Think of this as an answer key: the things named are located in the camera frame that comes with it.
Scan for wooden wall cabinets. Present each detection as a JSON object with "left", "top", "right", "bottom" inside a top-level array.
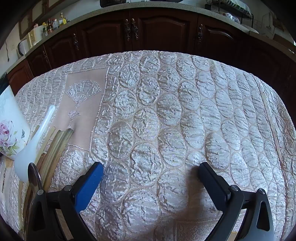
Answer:
[{"left": 18, "top": 5, "right": 50, "bottom": 40}]

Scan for dark wooden base cabinets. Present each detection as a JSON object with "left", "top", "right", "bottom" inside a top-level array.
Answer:
[{"left": 7, "top": 5, "right": 296, "bottom": 100}]

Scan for floral ceramic bowl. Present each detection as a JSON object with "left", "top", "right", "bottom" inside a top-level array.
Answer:
[{"left": 223, "top": 13, "right": 241, "bottom": 24}]

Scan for metal spoon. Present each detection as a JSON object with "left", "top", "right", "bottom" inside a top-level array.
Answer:
[{"left": 27, "top": 162, "right": 43, "bottom": 193}]

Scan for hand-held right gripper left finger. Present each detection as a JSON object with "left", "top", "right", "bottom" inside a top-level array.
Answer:
[{"left": 26, "top": 162, "right": 104, "bottom": 241}]

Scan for cream quilted tablecloth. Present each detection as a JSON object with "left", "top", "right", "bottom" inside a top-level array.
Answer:
[{"left": 0, "top": 50, "right": 296, "bottom": 241}]

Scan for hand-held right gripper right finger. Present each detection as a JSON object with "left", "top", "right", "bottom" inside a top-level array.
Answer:
[{"left": 199, "top": 162, "right": 275, "bottom": 241}]

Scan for white floral utensil holder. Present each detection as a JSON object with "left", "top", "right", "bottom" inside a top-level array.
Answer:
[{"left": 0, "top": 73, "right": 30, "bottom": 160}]

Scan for speckled stone countertop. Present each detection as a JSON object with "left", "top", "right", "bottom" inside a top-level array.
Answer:
[{"left": 22, "top": 0, "right": 296, "bottom": 58}]

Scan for white plastic spoon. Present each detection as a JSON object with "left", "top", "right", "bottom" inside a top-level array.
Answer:
[{"left": 14, "top": 105, "right": 56, "bottom": 183}]

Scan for cream microwave oven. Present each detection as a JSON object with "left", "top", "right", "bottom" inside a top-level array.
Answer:
[{"left": 17, "top": 30, "right": 38, "bottom": 57}]

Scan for black wire dish rack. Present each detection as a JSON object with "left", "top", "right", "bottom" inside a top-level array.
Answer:
[{"left": 205, "top": 0, "right": 253, "bottom": 25}]

